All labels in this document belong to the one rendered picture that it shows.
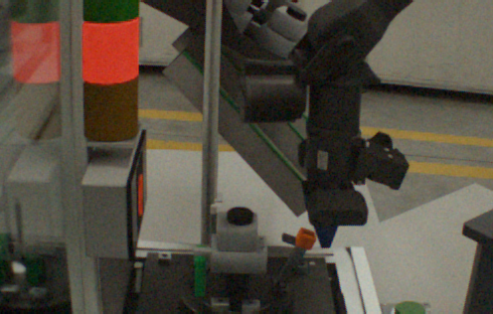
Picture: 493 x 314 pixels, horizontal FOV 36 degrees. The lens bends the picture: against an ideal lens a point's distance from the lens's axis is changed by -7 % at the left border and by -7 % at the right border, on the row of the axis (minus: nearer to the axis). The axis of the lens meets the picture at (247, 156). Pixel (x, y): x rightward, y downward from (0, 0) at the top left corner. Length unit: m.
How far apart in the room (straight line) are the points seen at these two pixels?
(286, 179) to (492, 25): 3.94
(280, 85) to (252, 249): 0.20
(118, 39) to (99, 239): 0.16
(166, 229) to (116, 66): 0.77
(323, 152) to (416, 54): 4.12
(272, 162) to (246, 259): 0.23
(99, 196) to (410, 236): 0.85
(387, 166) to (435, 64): 4.12
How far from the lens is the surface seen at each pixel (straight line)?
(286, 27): 1.11
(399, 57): 4.96
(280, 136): 1.24
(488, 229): 1.02
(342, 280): 1.06
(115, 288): 1.00
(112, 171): 0.65
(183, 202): 1.47
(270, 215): 1.44
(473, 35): 4.98
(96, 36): 0.63
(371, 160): 0.88
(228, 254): 0.92
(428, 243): 1.39
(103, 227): 0.65
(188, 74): 1.10
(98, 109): 0.65
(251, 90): 0.83
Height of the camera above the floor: 1.50
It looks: 23 degrees down
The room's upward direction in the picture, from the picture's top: 3 degrees clockwise
